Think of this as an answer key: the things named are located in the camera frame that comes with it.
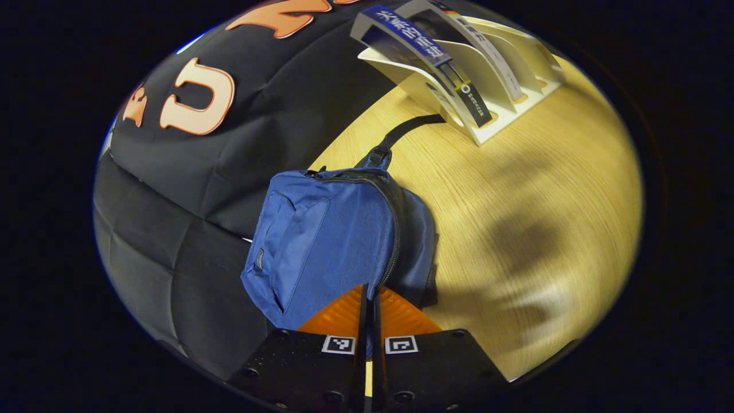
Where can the black backdrop cloth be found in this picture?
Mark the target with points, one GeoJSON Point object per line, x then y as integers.
{"type": "Point", "coordinates": [200, 189]}

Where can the white spine book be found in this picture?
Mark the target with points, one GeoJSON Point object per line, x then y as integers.
{"type": "Point", "coordinates": [493, 57]}

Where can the blue schoolbag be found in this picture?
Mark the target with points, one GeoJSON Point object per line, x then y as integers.
{"type": "Point", "coordinates": [321, 241]}

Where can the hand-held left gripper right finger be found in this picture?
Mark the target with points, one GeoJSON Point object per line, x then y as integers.
{"type": "Point", "coordinates": [379, 373]}

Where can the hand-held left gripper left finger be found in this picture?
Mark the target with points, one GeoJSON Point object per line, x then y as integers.
{"type": "Point", "coordinates": [361, 373]}

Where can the blue cover book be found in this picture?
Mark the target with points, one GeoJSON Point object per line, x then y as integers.
{"type": "Point", "coordinates": [424, 49]}

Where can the cream bookshelf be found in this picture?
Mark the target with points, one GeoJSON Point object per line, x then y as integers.
{"type": "Point", "coordinates": [499, 123]}

